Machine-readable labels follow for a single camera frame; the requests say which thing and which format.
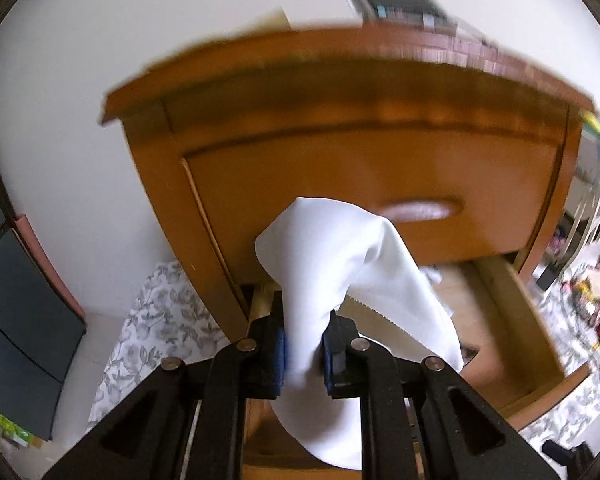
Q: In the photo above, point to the wooden nightstand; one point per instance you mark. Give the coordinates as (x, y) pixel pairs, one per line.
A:
(150, 170)

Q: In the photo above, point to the white underwear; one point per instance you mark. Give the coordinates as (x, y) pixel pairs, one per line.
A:
(340, 260)

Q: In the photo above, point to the green packets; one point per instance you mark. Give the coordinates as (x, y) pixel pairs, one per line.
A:
(5, 425)

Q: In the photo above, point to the pink board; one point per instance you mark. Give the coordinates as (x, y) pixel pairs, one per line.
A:
(40, 260)

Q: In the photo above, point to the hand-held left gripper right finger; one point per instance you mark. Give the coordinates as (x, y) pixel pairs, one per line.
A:
(327, 367)

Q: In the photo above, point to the white cutout rack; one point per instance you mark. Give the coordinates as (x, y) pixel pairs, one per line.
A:
(597, 210)

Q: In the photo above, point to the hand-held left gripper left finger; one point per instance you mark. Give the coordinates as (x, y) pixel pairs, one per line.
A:
(279, 360)

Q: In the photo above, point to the yellow highlighter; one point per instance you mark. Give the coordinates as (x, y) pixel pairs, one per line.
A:
(594, 122)

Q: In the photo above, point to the wooden drawer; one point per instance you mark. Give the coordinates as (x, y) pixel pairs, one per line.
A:
(330, 170)
(510, 320)

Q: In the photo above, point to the closed wooden drawer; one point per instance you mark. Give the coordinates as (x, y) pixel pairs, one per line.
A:
(330, 170)

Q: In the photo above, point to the dark refrigerator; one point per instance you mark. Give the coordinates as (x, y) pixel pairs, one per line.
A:
(20, 310)

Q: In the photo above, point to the grey floral bed sheet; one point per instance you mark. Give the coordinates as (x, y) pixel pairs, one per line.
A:
(160, 310)

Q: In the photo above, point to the colourful patterned pouch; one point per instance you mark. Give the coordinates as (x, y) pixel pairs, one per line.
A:
(577, 300)

